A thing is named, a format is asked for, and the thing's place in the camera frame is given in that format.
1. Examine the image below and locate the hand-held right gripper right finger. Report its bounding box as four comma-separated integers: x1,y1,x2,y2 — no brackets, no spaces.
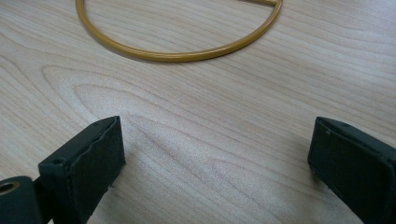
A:
307,116,396,224

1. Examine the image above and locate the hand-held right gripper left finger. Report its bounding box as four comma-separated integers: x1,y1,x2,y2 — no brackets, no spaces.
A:
37,115,127,224

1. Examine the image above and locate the gold metal wire ring stand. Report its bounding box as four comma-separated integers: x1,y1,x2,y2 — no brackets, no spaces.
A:
75,0,284,63

